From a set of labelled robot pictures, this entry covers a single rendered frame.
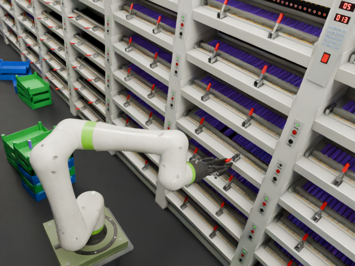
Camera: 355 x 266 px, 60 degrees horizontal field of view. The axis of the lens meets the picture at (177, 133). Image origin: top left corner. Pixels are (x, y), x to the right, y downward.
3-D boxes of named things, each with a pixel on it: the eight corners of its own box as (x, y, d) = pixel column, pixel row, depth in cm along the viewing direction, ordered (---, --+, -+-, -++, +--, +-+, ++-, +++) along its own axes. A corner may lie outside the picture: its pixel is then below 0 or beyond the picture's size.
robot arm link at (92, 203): (70, 236, 145) (66, 208, 134) (84, 212, 158) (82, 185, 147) (96, 243, 143) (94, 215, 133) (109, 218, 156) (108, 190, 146)
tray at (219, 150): (260, 190, 141) (262, 177, 134) (176, 125, 176) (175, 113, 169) (287, 166, 149) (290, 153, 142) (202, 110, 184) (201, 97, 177)
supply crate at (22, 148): (29, 167, 188) (28, 157, 184) (14, 151, 198) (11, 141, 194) (73, 148, 208) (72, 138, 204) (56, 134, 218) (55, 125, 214)
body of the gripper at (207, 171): (186, 172, 133) (200, 168, 140) (199, 183, 128) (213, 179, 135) (192, 158, 130) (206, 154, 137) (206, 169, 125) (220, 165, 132)
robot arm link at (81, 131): (51, 153, 122) (44, 127, 116) (66, 136, 133) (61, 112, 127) (93, 158, 119) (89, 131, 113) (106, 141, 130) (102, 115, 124)
